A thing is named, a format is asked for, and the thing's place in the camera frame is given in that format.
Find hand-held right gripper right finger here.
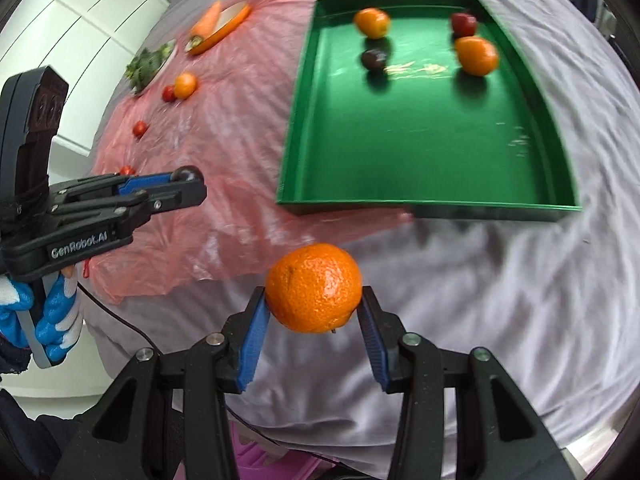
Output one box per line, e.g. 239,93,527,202
356,285,568,480

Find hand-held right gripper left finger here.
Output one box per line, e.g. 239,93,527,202
57,286,273,480

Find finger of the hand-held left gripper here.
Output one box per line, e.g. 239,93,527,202
52,182,207,228
50,169,183,202

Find orange tangerine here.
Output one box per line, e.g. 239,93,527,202
353,7,392,40
454,36,500,77
265,243,363,334
173,72,199,100

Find green rectangular tray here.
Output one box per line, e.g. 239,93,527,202
276,0,582,223

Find person's left forearm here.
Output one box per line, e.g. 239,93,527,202
0,340,86,480

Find person's left hand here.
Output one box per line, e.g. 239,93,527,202
0,265,83,371

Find pink plastic sheet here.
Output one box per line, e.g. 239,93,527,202
85,0,416,306

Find white wardrobe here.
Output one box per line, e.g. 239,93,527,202
0,0,173,156

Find green bok choy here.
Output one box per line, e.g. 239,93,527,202
125,45,171,93

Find pink plastic object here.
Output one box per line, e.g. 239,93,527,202
232,430,341,480

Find white plate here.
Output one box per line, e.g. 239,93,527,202
131,39,177,97

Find orange carrot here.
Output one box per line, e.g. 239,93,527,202
190,0,222,43

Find orange plate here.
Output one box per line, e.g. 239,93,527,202
185,1,252,56

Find black cable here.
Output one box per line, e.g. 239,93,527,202
75,280,281,451

